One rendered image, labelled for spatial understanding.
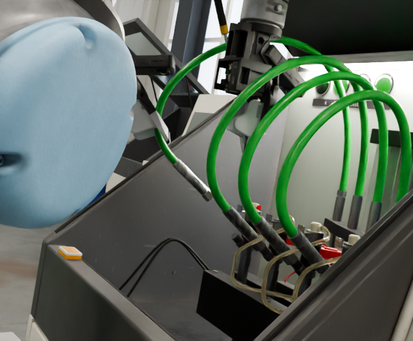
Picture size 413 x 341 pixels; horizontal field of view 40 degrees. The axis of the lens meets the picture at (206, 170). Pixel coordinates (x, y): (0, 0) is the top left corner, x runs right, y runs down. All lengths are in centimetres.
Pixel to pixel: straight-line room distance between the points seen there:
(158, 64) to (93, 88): 75
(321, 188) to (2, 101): 106
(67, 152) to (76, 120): 2
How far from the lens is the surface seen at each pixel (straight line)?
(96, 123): 32
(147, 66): 105
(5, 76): 27
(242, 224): 87
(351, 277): 67
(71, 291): 102
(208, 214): 132
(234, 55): 93
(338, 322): 67
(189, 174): 104
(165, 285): 131
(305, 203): 131
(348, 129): 111
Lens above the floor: 121
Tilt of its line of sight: 3 degrees down
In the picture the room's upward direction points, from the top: 10 degrees clockwise
